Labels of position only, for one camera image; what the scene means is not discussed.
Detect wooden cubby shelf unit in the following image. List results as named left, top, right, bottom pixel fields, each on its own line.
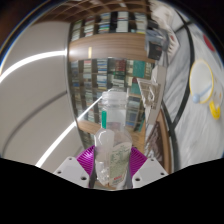
left=59, top=0, right=151, bottom=21

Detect ceiling light strips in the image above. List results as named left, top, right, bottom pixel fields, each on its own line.
left=0, top=49, right=104, bottom=168

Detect flat round red coaster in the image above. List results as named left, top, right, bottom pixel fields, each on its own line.
left=202, top=33, right=217, bottom=53

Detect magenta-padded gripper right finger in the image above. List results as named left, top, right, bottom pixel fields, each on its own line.
left=126, top=146, right=169, bottom=190

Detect white frame architectural model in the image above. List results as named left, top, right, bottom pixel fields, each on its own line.
left=137, top=64, right=168, bottom=126

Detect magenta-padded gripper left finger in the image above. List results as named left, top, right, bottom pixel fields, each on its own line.
left=53, top=144, right=97, bottom=188

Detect white mug with yellow rim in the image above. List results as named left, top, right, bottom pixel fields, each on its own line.
left=188, top=59, right=222, bottom=120

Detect tall wall bookshelf with books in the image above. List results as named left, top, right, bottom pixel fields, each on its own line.
left=68, top=11, right=158, bottom=149

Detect dark grey building model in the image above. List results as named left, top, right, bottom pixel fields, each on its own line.
left=144, top=28, right=168, bottom=63

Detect clear plastic drink bottle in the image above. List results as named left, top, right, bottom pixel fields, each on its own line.
left=93, top=89, right=134, bottom=188

